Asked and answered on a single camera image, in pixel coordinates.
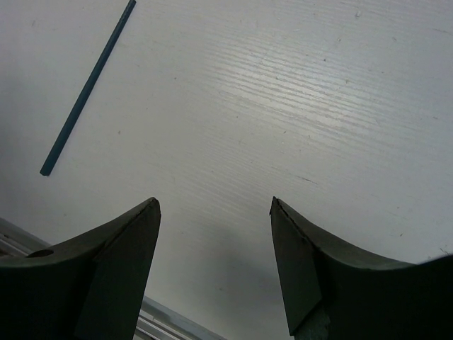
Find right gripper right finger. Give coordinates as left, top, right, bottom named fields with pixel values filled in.
left=270, top=198, right=452, bottom=339

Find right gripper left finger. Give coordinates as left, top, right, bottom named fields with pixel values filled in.
left=1, top=198, right=161, bottom=339

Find blue chopstick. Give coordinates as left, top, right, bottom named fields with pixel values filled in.
left=40, top=0, right=137, bottom=176

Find aluminium front rail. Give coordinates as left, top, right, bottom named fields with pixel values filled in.
left=1, top=219, right=222, bottom=340

